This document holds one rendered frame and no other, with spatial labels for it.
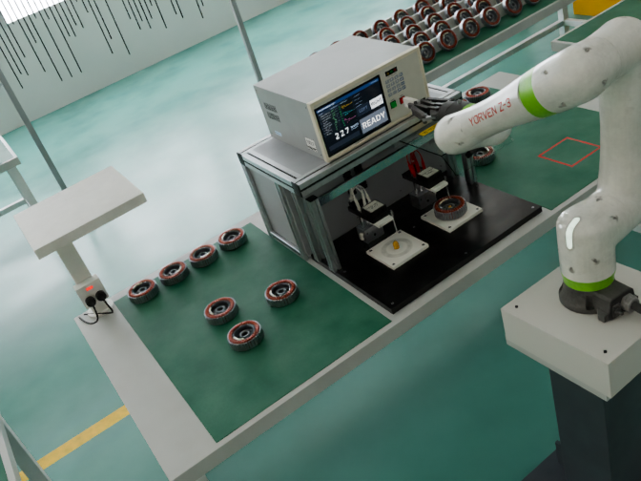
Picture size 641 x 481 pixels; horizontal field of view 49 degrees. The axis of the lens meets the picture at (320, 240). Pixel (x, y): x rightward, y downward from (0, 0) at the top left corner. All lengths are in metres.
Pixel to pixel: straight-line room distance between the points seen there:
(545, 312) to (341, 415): 1.29
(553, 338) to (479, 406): 1.07
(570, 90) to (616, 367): 0.64
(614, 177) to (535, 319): 0.39
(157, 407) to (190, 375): 0.14
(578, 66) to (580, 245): 0.43
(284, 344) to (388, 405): 0.86
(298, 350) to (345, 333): 0.15
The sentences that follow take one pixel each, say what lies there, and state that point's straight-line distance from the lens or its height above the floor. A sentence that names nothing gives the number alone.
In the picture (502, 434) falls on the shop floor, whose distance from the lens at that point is 2.72.
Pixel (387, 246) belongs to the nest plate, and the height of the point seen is 0.78.
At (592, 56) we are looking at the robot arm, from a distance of 1.55.
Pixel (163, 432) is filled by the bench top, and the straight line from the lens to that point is 2.08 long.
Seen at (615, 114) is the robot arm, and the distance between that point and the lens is 1.74.
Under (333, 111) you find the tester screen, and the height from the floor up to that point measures 1.26.
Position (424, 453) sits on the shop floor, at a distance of 2.71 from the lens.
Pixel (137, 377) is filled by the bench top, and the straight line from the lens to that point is 2.31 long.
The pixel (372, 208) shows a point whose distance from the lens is 2.30.
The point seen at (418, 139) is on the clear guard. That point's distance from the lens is 2.32.
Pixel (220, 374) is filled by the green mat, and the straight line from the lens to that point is 2.15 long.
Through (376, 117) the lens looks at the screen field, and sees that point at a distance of 2.29.
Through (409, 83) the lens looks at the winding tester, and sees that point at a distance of 2.35.
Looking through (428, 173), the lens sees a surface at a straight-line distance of 2.41.
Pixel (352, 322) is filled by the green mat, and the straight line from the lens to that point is 2.13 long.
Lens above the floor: 2.09
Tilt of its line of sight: 32 degrees down
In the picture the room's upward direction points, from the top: 19 degrees counter-clockwise
